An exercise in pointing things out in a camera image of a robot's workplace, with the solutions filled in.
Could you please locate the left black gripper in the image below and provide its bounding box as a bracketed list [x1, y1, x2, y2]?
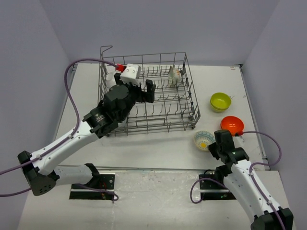
[115, 72, 155, 120]

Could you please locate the orange flower patterned bowl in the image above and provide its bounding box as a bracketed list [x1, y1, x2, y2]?
[168, 66, 181, 87]

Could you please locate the white bowl back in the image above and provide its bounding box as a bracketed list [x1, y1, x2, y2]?
[106, 71, 116, 89]

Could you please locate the lime green bowl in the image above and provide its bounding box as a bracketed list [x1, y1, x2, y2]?
[210, 92, 232, 102]
[210, 100, 231, 113]

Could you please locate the blue yellow patterned bowl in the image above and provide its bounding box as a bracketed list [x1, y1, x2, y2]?
[193, 130, 215, 152]

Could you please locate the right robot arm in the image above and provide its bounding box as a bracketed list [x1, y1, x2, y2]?
[208, 130, 294, 230]

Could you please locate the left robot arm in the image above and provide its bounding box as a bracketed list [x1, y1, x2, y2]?
[17, 73, 156, 196]

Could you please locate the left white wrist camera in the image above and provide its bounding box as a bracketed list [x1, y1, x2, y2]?
[120, 64, 141, 86]

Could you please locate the grey wire dish rack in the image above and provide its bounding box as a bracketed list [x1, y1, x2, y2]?
[100, 46, 201, 136]

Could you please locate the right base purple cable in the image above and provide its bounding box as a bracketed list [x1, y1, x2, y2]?
[189, 179, 225, 204]

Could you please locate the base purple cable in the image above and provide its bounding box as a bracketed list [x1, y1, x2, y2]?
[189, 179, 225, 204]
[76, 184, 119, 201]

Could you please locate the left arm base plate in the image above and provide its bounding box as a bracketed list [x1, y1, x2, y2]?
[69, 173, 118, 202]

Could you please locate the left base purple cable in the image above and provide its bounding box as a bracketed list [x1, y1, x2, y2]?
[76, 184, 119, 201]

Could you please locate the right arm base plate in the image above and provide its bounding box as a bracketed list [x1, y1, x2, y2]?
[199, 180, 236, 201]

